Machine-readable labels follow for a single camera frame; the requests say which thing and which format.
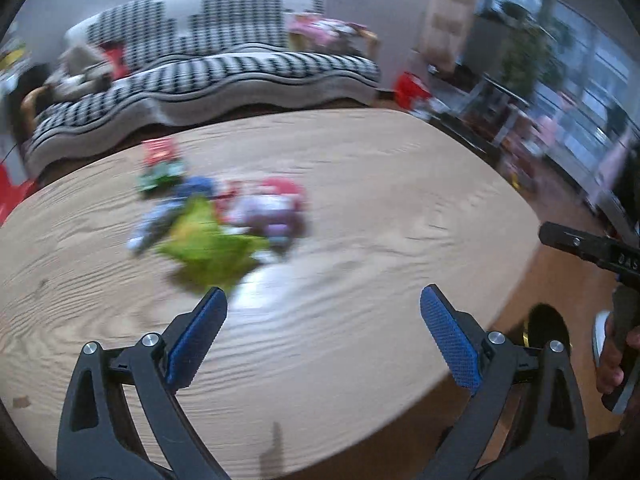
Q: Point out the purple small toy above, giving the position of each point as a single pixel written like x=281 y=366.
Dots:
x=270 y=217

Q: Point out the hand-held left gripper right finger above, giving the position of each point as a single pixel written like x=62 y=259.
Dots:
x=452 y=340

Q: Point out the wooden frame sofa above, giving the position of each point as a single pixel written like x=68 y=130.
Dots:
x=32 y=105

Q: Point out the green potted plant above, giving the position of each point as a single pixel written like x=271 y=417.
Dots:
x=530 y=52

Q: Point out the metal rack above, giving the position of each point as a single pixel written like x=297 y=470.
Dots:
x=492 y=105

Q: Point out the red wrapper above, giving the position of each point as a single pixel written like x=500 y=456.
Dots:
x=282 y=187

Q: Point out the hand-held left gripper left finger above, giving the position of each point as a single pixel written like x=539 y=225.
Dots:
x=197 y=337

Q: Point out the pink printed bag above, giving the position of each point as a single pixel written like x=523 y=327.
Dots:
x=325 y=30

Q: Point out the beige patterned curtain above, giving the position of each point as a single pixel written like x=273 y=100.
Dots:
x=452 y=15

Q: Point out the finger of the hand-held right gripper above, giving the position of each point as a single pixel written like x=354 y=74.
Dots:
x=570 y=240

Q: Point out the red plastic child chair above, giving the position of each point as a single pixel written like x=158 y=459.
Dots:
x=10 y=192

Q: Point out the small green wrapper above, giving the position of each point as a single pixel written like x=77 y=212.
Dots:
x=157 y=178

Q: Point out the red cigarette box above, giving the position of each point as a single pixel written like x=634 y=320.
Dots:
x=160 y=152

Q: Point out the green yellow snack wrapper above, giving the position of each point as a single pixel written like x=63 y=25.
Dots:
x=210 y=247

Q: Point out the person's right hand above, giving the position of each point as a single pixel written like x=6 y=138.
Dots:
x=607 y=362

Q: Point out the red shopping bag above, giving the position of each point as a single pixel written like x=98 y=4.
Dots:
x=411 y=90

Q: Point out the red cushion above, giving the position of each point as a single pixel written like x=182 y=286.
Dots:
x=115 y=60

